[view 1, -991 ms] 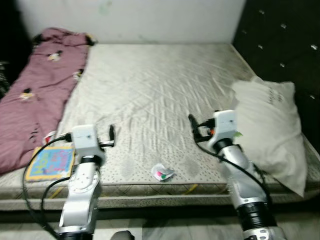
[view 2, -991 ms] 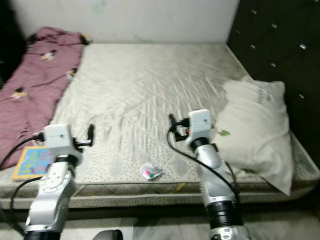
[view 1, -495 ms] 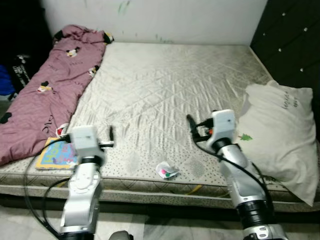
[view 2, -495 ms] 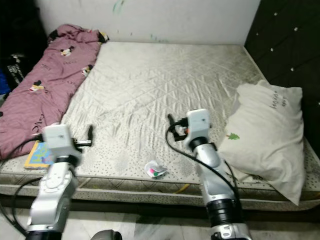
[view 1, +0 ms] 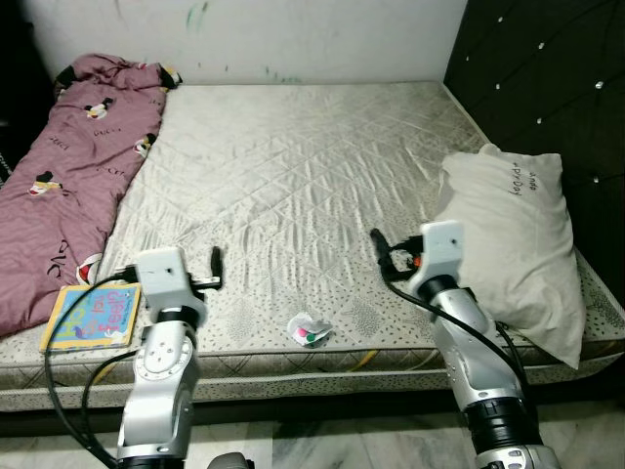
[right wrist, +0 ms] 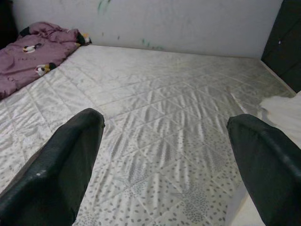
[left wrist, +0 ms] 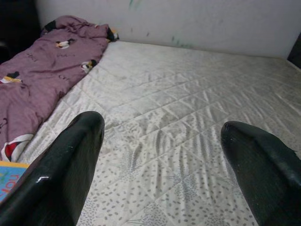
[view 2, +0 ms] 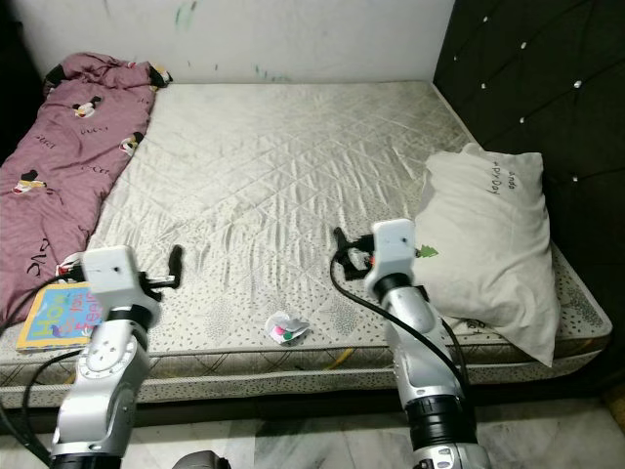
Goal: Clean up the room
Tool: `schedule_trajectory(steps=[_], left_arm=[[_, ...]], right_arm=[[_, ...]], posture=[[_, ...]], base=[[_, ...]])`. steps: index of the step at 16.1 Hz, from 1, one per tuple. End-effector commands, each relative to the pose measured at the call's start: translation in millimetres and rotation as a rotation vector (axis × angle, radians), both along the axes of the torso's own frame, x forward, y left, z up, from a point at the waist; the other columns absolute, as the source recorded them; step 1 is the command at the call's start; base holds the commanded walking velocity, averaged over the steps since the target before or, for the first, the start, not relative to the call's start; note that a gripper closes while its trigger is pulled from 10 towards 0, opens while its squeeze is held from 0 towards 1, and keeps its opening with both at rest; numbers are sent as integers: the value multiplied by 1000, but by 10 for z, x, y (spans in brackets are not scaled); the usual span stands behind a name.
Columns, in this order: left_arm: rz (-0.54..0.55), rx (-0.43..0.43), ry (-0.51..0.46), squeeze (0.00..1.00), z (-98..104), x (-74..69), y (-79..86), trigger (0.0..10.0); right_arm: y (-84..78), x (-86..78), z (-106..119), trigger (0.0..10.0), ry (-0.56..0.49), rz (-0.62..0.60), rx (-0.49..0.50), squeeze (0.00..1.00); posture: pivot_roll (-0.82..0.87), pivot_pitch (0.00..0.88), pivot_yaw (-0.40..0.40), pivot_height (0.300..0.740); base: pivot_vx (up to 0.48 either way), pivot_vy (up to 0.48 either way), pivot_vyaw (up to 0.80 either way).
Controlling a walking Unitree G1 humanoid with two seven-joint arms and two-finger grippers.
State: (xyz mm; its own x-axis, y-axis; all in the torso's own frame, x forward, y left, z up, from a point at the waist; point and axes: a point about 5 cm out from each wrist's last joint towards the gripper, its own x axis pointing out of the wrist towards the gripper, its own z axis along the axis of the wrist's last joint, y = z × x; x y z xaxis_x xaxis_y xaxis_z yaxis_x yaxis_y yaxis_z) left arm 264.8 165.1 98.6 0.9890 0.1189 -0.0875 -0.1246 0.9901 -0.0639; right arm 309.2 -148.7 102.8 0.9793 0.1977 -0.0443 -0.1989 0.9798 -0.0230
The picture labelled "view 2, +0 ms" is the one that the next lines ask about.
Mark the white wrapper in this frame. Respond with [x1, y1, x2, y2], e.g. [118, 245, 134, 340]
[267, 312, 313, 347]

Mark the colourful children's book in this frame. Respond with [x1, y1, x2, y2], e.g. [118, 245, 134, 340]
[15, 282, 104, 352]

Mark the cream pillow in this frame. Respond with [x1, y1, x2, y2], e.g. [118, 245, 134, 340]
[412, 144, 563, 368]

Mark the white quilted mattress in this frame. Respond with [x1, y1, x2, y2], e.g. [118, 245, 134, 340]
[0, 81, 614, 411]

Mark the purple printed blanket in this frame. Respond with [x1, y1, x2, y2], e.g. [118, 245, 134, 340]
[0, 52, 173, 329]

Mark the dark tufted headboard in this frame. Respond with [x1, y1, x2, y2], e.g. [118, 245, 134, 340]
[435, 0, 625, 343]

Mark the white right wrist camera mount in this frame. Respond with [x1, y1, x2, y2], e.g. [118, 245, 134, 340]
[362, 218, 420, 294]

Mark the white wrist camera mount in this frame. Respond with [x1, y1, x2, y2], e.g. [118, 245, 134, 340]
[362, 218, 420, 294]
[79, 244, 149, 316]

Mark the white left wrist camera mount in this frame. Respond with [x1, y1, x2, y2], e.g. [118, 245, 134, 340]
[79, 244, 149, 316]

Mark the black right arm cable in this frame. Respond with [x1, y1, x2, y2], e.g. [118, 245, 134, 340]
[330, 256, 476, 411]

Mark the long black left arm cable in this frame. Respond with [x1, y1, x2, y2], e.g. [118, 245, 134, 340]
[0, 277, 87, 469]

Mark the dark bed frame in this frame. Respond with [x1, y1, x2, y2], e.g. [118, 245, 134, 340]
[0, 376, 625, 436]

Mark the short black left arm cable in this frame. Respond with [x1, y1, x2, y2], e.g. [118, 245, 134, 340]
[29, 347, 89, 465]

